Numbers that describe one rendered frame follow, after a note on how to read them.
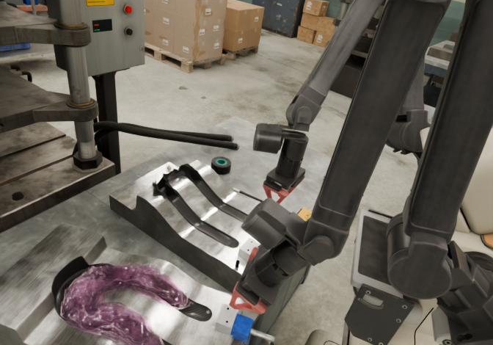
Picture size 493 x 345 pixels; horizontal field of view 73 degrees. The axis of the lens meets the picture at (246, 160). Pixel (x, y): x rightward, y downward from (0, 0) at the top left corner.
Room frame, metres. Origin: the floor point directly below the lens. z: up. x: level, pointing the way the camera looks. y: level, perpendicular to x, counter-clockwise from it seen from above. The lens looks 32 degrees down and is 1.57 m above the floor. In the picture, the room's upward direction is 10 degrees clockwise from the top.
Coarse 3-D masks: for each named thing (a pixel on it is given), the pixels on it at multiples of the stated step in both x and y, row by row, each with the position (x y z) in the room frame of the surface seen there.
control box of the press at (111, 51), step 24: (48, 0) 1.19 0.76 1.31; (96, 0) 1.20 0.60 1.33; (120, 0) 1.29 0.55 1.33; (96, 24) 1.19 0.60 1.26; (120, 24) 1.28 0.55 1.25; (144, 24) 1.38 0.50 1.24; (96, 48) 1.18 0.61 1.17; (120, 48) 1.28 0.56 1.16; (144, 48) 1.38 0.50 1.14; (96, 72) 1.17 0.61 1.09; (96, 96) 1.28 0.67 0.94; (96, 120) 1.28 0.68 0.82; (120, 168) 1.30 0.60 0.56
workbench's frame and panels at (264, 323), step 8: (296, 272) 1.06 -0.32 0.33; (304, 272) 1.25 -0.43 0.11; (288, 280) 0.97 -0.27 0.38; (296, 280) 1.12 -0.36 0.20; (304, 280) 1.27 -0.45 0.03; (280, 288) 0.88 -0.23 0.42; (288, 288) 1.02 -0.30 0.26; (296, 288) 1.18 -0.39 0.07; (280, 296) 0.92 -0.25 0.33; (288, 296) 1.07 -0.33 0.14; (280, 304) 0.97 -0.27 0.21; (272, 312) 0.88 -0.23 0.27; (280, 312) 1.01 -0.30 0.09; (256, 320) 0.51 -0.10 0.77; (264, 320) 0.80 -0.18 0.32; (272, 320) 0.92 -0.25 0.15; (256, 328) 0.69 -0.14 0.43; (264, 328) 0.83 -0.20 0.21; (256, 336) 0.72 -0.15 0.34; (240, 344) 0.62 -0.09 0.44; (248, 344) 0.69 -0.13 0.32; (256, 344) 0.79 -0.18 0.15
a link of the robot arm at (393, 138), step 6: (396, 120) 0.79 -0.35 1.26; (402, 120) 0.77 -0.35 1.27; (396, 126) 0.76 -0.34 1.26; (390, 132) 0.76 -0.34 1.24; (396, 132) 0.74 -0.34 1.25; (390, 138) 0.76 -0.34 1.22; (396, 138) 0.73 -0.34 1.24; (390, 144) 0.77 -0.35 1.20; (396, 144) 0.74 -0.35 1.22; (396, 150) 0.76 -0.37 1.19; (402, 150) 0.73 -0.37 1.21; (408, 150) 0.72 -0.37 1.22
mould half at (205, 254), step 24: (120, 192) 0.80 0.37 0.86; (144, 192) 0.73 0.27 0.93; (192, 192) 0.79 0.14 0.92; (216, 192) 0.83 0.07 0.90; (144, 216) 0.70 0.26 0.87; (168, 216) 0.68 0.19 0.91; (216, 216) 0.74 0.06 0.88; (168, 240) 0.66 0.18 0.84; (192, 240) 0.63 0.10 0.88; (240, 240) 0.66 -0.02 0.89; (192, 264) 0.62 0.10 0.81; (216, 264) 0.58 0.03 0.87; (240, 264) 0.57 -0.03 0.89
